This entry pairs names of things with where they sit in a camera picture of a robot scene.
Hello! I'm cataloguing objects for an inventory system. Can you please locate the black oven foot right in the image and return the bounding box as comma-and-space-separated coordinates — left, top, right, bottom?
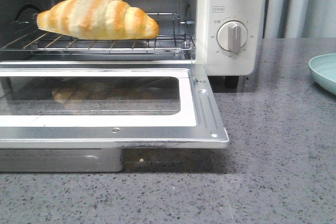
224, 76, 239, 89

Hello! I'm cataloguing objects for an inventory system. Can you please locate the lower timer knob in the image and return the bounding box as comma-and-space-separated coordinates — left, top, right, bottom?
217, 21, 248, 54

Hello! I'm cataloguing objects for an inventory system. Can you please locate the grey curtain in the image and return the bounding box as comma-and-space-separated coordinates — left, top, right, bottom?
263, 0, 335, 38

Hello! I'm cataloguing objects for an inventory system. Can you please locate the white toaster oven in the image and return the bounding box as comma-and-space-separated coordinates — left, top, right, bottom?
1, 0, 264, 76

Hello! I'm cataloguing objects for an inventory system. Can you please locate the wire oven rack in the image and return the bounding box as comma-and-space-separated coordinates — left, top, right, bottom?
1, 13, 194, 55

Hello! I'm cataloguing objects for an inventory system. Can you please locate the light green plate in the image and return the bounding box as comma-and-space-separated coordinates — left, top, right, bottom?
308, 54, 336, 95

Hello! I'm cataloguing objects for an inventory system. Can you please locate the oven glass door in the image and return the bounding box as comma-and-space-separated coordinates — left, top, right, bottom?
0, 62, 230, 174

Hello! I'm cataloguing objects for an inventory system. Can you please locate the croissant bread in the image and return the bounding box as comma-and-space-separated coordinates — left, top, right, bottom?
37, 0, 159, 40

